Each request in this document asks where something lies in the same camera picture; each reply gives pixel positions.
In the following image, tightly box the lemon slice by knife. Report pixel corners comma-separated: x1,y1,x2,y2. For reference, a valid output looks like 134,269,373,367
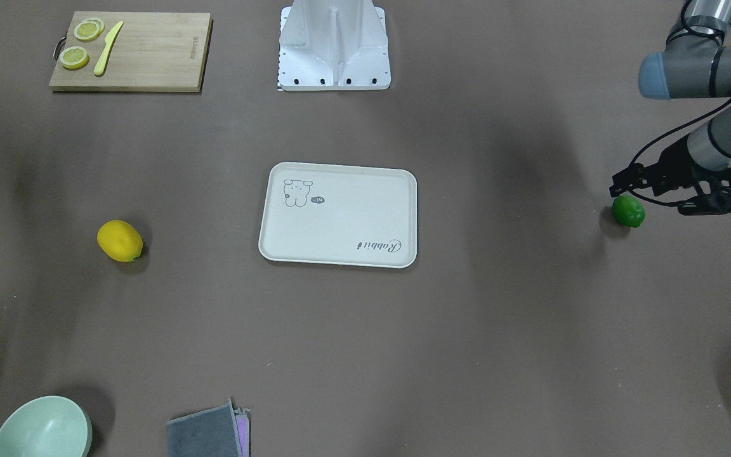
73,17,105,43

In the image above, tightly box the green lime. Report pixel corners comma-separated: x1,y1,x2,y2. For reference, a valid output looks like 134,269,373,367
611,194,646,228

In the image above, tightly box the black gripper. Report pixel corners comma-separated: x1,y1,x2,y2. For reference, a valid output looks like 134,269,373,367
609,136,709,197

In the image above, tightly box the mint green bowl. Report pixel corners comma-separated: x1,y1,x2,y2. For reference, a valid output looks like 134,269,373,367
0,395,93,456

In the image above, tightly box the yellow lemon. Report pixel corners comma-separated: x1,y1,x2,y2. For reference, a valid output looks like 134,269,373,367
96,220,144,263

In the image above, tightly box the wooden cutting board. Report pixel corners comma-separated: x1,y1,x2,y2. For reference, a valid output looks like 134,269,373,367
49,11,213,93

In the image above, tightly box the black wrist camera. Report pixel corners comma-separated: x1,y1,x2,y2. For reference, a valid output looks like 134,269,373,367
678,165,731,216

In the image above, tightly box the grey folded cloth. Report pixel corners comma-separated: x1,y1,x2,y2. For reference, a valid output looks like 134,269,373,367
166,401,251,456

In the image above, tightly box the yellow plastic knife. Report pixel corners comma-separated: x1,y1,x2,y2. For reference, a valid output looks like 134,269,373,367
93,20,124,76

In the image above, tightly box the cream rectangular tray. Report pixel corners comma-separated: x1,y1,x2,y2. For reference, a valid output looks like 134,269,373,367
258,162,418,268

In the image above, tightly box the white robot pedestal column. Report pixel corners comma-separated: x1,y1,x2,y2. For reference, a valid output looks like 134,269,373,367
277,1,392,91

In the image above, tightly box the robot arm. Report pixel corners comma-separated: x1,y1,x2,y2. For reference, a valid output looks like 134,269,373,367
610,1,731,213

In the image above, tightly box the lemon slice near handle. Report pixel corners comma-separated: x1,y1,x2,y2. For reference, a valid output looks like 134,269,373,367
57,46,90,70

